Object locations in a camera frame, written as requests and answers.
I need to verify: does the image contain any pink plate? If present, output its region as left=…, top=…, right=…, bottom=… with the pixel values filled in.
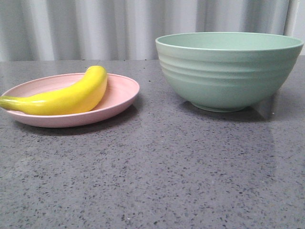
left=4, top=73, right=140, bottom=128

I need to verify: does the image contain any green ribbed bowl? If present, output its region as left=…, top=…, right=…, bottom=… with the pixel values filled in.
left=155, top=32, right=304, bottom=112

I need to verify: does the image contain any white curtain backdrop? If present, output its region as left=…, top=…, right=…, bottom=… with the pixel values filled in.
left=0, top=0, right=305, bottom=61

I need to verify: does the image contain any yellow banana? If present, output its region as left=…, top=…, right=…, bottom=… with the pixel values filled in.
left=0, top=65, right=108, bottom=115

